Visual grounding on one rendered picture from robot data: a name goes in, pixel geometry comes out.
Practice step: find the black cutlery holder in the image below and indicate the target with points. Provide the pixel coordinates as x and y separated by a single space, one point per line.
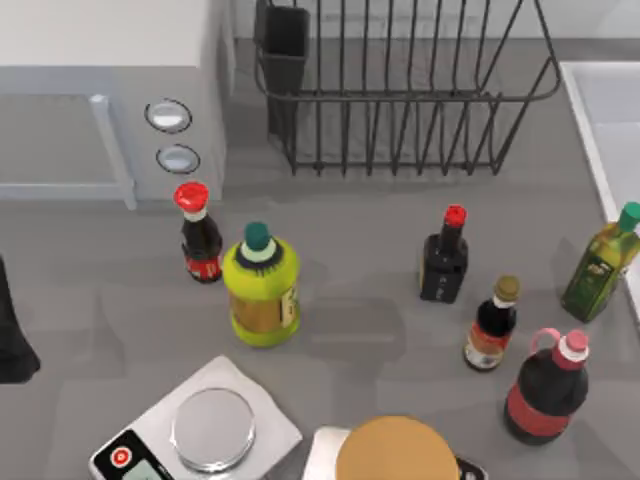
282 45

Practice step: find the small microwave knob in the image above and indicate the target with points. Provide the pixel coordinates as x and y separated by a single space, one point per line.
177 158

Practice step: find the dark bottle with gold cap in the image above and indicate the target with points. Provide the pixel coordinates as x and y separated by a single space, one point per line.
492 330

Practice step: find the pale microwave oven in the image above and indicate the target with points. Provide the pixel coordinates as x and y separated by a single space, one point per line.
50 40

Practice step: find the dark bottle with red cap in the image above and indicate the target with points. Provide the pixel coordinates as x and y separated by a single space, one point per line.
200 245

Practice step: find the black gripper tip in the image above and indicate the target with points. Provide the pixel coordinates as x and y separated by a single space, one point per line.
12 330

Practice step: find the large microwave knob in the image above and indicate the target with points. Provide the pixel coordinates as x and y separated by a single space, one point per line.
168 115

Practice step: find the square black bottle red cap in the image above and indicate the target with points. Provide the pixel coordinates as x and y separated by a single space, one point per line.
444 270

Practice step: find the white kitchen scale round plate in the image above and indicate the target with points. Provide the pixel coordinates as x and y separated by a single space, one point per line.
200 425

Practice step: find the green oil bottle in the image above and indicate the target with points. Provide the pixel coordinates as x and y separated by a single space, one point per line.
597 275

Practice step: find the kitchen scale with brown plate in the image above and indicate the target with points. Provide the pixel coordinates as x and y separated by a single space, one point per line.
395 450

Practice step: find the yellow-green bottle with teal cap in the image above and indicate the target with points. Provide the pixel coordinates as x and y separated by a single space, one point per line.
262 295

